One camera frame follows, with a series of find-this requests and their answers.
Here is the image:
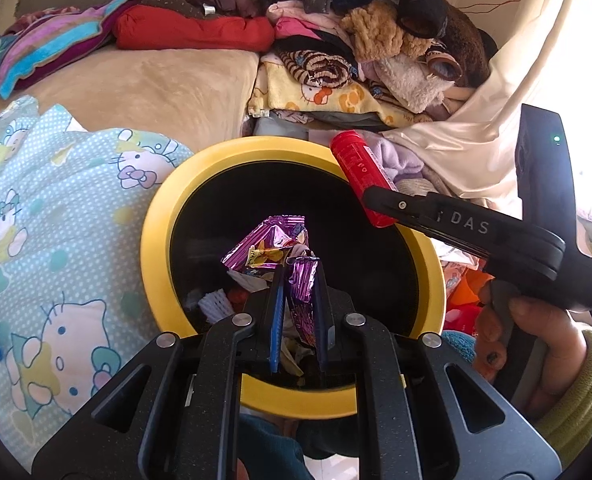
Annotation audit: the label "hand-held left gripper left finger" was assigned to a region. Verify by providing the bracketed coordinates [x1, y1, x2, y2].
[31, 262, 287, 480]

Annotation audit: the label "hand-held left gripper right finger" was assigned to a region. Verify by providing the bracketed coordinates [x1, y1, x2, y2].
[313, 260, 564, 480]

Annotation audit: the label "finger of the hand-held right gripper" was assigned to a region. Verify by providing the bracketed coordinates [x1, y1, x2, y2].
[362, 186, 434, 233]

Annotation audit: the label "red tube can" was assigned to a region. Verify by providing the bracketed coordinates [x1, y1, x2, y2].
[330, 130, 401, 228]

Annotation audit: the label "purple snack wrapper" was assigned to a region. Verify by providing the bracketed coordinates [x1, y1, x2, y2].
[221, 215, 324, 348]

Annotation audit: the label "yellow rimmed black trash bin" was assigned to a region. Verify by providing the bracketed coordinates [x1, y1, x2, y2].
[140, 136, 446, 420]

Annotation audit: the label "person's right forearm green sleeve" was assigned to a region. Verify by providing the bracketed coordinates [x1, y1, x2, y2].
[536, 330, 592, 471]

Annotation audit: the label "person's right hand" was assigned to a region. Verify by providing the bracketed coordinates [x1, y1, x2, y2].
[473, 282, 592, 418]

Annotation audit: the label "lavender fleece cloth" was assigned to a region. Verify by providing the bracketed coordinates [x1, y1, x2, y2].
[371, 132, 427, 191]

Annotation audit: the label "orange cloth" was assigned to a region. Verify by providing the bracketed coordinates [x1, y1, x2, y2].
[446, 267, 491, 336]

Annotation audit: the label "yellow cartoon blanket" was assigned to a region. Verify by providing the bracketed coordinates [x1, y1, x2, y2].
[247, 52, 397, 126]

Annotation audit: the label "white fluffy cloth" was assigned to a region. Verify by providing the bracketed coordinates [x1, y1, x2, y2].
[376, 55, 456, 113]

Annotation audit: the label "dark teal pants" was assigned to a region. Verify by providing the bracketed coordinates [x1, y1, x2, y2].
[238, 415, 361, 480]

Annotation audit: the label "grey folded cloth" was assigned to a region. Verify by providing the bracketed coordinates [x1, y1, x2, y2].
[252, 110, 391, 137]

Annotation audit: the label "tiger striped cloth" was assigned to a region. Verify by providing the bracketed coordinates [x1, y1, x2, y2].
[276, 49, 359, 88]

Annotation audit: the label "cream curtain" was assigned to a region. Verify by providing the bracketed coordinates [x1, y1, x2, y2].
[383, 0, 592, 211]

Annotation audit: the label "brown plush toy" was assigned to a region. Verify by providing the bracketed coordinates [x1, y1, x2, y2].
[340, 0, 494, 92]

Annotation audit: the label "light blue cat print blanket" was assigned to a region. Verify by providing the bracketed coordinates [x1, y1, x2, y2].
[0, 95, 197, 471]

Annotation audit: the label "beige bed sheet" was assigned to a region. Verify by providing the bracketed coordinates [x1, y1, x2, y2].
[6, 47, 261, 153]

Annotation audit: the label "red pillow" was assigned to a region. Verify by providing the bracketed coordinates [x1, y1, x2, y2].
[112, 4, 275, 53]

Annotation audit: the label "purple striped blanket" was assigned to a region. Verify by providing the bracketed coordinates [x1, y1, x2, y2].
[0, 2, 127, 100]

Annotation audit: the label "maroon floral blanket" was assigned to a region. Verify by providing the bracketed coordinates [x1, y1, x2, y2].
[6, 7, 77, 33]

